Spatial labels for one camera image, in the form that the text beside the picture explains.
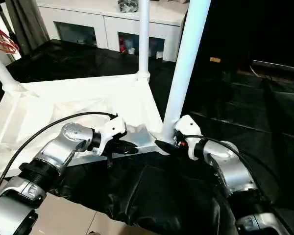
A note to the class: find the white cabinet with glass doors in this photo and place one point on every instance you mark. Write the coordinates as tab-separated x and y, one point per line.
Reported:
98	19

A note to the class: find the beige object on cabinet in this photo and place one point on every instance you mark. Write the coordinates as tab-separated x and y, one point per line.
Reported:
174	1

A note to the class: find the black horizontal rail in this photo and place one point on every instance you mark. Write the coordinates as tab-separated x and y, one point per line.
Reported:
279	66

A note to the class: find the dark object on cabinet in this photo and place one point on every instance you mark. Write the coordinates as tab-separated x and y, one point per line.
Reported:
128	5

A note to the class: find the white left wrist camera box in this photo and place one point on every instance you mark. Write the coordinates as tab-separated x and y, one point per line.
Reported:
112	131

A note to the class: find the grey curtain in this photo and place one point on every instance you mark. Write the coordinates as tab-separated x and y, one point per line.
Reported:
27	22

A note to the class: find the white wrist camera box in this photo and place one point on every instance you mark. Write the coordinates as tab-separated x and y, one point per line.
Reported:
187	126
112	131

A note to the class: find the white plastic table top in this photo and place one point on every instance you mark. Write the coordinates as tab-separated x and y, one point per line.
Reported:
63	103

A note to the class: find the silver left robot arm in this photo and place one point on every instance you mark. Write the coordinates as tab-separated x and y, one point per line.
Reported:
59	152

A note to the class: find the black plastic mat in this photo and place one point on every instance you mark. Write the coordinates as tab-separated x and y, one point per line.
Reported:
225	122

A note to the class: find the red bottle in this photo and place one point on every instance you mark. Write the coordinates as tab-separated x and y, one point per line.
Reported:
121	45

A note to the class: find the small yellow label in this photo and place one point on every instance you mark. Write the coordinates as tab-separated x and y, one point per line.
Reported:
215	59

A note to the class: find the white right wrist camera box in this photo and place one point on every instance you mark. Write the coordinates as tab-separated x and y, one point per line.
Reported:
187	126

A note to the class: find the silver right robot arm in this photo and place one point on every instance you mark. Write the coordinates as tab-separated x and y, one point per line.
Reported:
230	169

